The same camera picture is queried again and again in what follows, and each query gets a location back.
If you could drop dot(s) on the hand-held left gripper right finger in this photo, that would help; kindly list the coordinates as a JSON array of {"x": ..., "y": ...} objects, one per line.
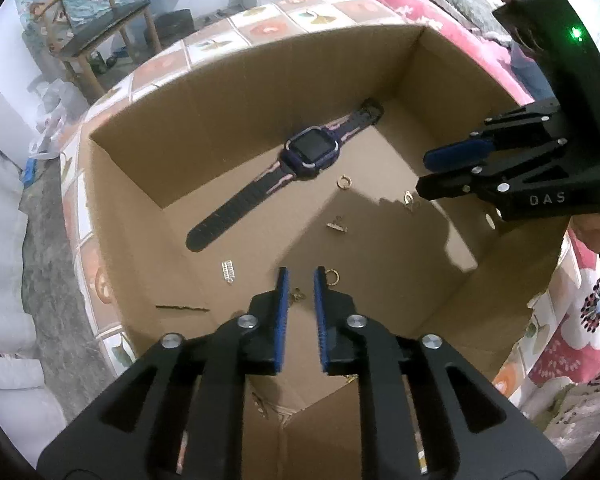
[{"x": 320, "y": 320}]

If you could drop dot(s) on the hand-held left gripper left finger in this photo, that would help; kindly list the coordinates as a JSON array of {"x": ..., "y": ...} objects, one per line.
[{"x": 281, "y": 320}]

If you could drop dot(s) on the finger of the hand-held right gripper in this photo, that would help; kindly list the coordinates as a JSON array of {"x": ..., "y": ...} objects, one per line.
[
  {"x": 455, "y": 156},
  {"x": 450, "y": 184}
]

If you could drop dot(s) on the gold drop earring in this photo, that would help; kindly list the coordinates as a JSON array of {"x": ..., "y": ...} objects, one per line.
[
  {"x": 408, "y": 199},
  {"x": 296, "y": 296}
]

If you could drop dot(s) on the gold hoop earring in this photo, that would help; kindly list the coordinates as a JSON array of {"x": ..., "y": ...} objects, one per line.
[
  {"x": 338, "y": 277},
  {"x": 339, "y": 182}
]

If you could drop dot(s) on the gold bar earring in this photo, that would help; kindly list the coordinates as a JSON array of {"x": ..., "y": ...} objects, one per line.
[{"x": 337, "y": 226}]

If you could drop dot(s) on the pink and purple smartwatch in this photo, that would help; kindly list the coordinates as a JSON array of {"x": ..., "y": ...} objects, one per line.
[{"x": 310, "y": 152}]

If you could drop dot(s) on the torn cardboard box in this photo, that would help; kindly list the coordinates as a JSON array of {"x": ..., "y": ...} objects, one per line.
[{"x": 220, "y": 125}]

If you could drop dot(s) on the person's right hand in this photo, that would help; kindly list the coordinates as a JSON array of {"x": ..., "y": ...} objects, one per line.
[{"x": 587, "y": 232}]

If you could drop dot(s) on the thin cardboard sliver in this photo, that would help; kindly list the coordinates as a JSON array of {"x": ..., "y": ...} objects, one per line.
[{"x": 182, "y": 308}]

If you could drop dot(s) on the grey patterned blanket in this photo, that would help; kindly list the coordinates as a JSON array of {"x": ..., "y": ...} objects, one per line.
[{"x": 455, "y": 5}]

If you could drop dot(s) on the pink floral blanket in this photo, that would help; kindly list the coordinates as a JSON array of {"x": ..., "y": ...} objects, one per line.
[{"x": 570, "y": 360}]

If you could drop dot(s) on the ginkgo print table cover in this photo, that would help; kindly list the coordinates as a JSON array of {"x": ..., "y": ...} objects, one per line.
[{"x": 275, "y": 27}]

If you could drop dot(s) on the small blue object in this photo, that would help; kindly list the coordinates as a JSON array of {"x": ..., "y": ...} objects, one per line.
[{"x": 30, "y": 172}]

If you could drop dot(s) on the white curtain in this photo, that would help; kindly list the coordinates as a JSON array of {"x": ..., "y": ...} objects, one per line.
[{"x": 0, "y": 240}]

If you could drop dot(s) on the clear plastic bags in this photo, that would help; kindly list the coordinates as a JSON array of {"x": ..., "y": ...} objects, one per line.
[{"x": 55, "y": 110}]

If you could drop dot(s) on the black bag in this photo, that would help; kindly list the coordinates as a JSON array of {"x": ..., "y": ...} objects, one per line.
[{"x": 175, "y": 25}]

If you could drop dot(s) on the wooden chair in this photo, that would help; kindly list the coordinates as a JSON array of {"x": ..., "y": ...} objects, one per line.
[{"x": 105, "y": 17}]

